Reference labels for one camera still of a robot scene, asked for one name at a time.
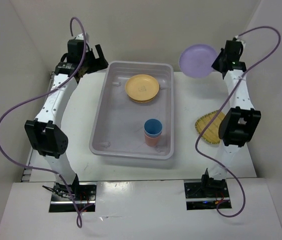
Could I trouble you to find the purple plastic plate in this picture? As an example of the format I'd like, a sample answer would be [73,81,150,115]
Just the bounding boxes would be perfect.
[179,44,218,78]

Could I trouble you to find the orange plastic plate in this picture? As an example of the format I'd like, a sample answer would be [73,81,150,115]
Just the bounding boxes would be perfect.
[125,74,160,101]

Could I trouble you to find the rectangular bamboo tray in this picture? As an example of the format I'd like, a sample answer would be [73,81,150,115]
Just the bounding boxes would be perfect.
[194,110,225,145]

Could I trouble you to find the blue plastic cup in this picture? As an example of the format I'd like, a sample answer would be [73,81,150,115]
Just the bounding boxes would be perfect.
[144,118,163,138]

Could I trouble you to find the pink plastic cup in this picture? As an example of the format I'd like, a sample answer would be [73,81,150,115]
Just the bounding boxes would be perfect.
[144,131,161,147]

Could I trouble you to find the round bamboo tray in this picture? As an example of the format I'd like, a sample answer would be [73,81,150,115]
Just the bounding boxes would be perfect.
[129,97,155,104]

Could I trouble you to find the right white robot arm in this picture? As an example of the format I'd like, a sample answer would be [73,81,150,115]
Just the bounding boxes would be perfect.
[200,37,261,198]

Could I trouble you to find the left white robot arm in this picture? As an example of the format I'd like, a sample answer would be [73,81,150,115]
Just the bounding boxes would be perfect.
[24,33,108,200]

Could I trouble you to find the grey plastic bin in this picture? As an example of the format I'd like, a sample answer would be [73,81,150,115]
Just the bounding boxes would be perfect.
[89,61,174,160]

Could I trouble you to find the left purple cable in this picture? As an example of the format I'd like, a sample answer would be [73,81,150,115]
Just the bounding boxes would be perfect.
[0,16,95,229]

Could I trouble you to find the purple cable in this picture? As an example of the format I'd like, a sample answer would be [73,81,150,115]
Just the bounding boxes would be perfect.
[195,26,281,218]
[0,16,95,229]

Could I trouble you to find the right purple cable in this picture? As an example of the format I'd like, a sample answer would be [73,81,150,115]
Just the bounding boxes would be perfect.
[195,26,281,218]

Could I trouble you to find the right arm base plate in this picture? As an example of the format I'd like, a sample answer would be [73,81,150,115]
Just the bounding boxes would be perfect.
[184,179,232,211]

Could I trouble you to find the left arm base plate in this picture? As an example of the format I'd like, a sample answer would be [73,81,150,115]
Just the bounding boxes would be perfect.
[42,182,97,213]

